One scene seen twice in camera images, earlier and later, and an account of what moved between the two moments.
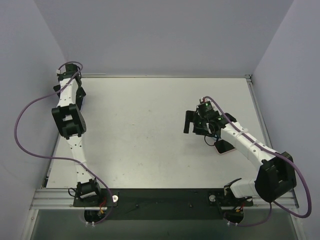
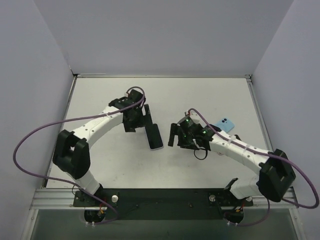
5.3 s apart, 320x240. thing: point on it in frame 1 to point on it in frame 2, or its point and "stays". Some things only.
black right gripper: x=195 y=122 to x=178 y=136
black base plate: x=167 y=204 stays
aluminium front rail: x=53 y=199 stays
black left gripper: x=80 y=94 to x=146 y=115
